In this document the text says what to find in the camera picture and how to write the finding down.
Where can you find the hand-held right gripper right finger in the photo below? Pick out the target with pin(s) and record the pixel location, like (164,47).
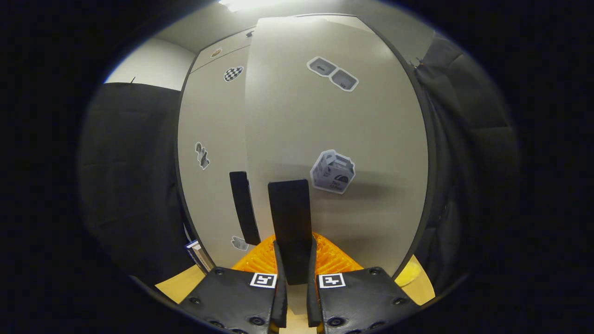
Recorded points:
(313,301)

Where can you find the grey shoe cabinet door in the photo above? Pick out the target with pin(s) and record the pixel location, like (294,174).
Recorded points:
(362,130)
(209,120)

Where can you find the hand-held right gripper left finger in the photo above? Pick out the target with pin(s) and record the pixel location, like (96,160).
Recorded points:
(281,301)

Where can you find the blue book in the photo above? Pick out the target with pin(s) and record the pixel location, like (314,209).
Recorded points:
(191,246)

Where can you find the black backdrop cloth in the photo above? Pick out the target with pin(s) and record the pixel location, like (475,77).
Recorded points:
(130,176)

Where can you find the ceiling light panel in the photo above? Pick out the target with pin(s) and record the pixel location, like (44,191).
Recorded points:
(250,3)

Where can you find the grey cabinet drawer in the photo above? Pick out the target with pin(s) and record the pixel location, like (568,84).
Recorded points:
(232,46)

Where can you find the grey double-door shoe cabinet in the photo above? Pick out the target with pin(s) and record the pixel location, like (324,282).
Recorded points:
(432,157)

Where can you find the yellow plush ball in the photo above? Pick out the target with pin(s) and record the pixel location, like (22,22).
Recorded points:
(408,273)

